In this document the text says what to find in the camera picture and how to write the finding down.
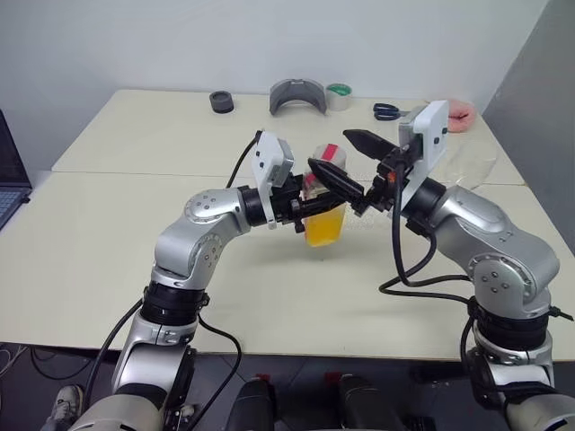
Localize clear wine glass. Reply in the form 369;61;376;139
442;145;499;188

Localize white sneaker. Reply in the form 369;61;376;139
44;384;85;426

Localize clear plastic bottle red label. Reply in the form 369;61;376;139
301;142;350;249

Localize dark blue handled scissors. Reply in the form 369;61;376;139
372;101;414;121

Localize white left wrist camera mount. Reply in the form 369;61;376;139
250;129;296;231

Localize grey curved visor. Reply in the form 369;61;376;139
269;78;328;117

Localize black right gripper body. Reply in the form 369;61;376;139
365;144;422;213

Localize tape roll with green core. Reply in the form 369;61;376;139
325;83;355;111

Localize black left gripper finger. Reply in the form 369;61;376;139
300;198;347;220

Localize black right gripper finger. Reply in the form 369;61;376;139
342;128;402;162
306;157;375;218

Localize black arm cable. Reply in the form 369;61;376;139
379;161;477;311
84;129;264;408

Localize pink cloth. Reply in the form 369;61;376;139
447;98;477;135

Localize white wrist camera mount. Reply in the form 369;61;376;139
250;129;296;231
398;99;451;213

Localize dark rounded shape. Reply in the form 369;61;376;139
226;379;278;431

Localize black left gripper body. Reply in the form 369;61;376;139
270;174;316;235

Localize dark laptop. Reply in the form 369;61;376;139
0;109;33;233

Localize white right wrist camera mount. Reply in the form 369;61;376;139
398;99;451;213

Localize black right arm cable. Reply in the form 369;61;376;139
379;161;477;311

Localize black floor cable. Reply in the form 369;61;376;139
30;347;91;381

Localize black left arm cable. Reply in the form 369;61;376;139
84;129;264;408

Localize white floor wires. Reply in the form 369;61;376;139
0;343;23;374

